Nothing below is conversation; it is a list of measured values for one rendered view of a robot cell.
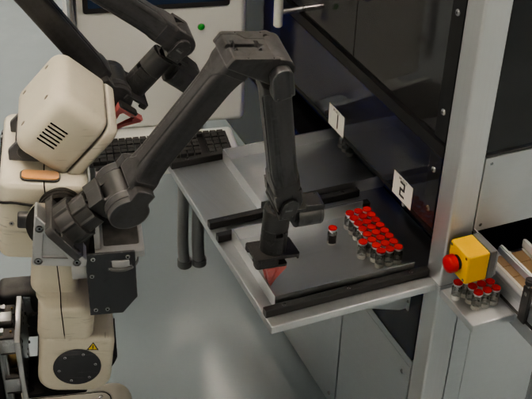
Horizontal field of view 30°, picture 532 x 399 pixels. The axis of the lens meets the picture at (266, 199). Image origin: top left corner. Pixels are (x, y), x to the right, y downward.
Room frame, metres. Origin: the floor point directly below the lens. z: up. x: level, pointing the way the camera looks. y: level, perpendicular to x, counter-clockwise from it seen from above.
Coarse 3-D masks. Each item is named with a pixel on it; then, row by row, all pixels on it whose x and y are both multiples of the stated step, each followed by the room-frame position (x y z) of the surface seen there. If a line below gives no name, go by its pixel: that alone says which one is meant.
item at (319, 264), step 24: (336, 216) 1.97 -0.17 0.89; (240, 240) 1.82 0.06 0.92; (312, 240) 1.87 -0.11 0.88; (336, 240) 1.88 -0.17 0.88; (288, 264) 1.78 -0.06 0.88; (312, 264) 1.78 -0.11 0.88; (336, 264) 1.78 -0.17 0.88; (360, 264) 1.79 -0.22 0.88; (408, 264) 1.76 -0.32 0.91; (264, 288) 1.68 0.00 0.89; (288, 288) 1.69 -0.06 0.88; (312, 288) 1.66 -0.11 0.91
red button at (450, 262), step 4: (444, 256) 1.66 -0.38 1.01; (448, 256) 1.66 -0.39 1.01; (452, 256) 1.65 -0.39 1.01; (444, 260) 1.66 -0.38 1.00; (448, 260) 1.65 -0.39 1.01; (452, 260) 1.64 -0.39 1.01; (456, 260) 1.65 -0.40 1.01; (444, 264) 1.65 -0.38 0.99; (448, 264) 1.64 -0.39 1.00; (452, 264) 1.64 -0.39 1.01; (456, 264) 1.64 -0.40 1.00; (444, 268) 1.65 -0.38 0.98; (448, 268) 1.64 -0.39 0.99; (452, 268) 1.64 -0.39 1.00; (456, 268) 1.64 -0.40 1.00; (448, 272) 1.64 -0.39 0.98; (452, 272) 1.64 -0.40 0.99
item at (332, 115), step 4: (332, 108) 2.22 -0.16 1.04; (332, 112) 2.22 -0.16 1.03; (336, 112) 2.20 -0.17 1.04; (332, 116) 2.22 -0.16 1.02; (336, 116) 2.20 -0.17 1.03; (340, 116) 2.18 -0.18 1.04; (332, 120) 2.22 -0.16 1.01; (336, 120) 2.20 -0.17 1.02; (340, 120) 2.18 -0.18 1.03; (332, 124) 2.22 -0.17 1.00; (340, 124) 2.18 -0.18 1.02; (340, 128) 2.18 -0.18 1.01; (340, 132) 2.18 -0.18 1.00
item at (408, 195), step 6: (396, 174) 1.92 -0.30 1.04; (396, 180) 1.92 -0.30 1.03; (402, 180) 1.90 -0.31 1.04; (396, 186) 1.92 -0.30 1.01; (402, 186) 1.89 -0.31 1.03; (408, 186) 1.87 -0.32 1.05; (396, 192) 1.91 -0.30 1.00; (402, 192) 1.89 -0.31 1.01; (408, 192) 1.87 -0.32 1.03; (408, 198) 1.86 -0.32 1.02; (408, 204) 1.86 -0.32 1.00
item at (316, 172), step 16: (256, 144) 2.25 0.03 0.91; (304, 144) 2.31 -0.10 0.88; (320, 144) 2.31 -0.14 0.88; (336, 144) 2.31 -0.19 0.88; (224, 160) 2.20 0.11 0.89; (240, 160) 2.22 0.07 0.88; (256, 160) 2.22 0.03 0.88; (304, 160) 2.23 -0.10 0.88; (320, 160) 2.23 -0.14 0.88; (336, 160) 2.23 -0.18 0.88; (352, 160) 2.24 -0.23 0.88; (240, 176) 2.10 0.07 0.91; (256, 176) 2.14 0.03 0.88; (304, 176) 2.15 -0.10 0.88; (320, 176) 2.15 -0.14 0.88; (336, 176) 2.16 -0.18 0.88; (352, 176) 2.16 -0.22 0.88; (368, 176) 2.16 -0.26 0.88; (256, 192) 2.07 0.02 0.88; (304, 192) 2.03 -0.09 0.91; (320, 192) 2.04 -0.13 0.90
